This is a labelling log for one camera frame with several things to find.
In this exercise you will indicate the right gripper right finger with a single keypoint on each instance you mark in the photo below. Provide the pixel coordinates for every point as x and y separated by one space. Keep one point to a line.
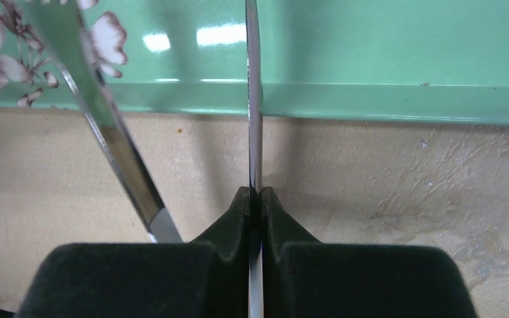
304 277

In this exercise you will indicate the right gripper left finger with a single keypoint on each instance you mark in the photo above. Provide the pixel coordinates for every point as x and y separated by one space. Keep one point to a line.
206 277

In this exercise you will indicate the metal tongs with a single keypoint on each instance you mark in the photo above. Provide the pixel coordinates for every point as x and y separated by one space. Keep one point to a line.
61 28

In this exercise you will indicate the green floral tray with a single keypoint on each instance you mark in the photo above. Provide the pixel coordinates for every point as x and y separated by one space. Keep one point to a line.
432 61

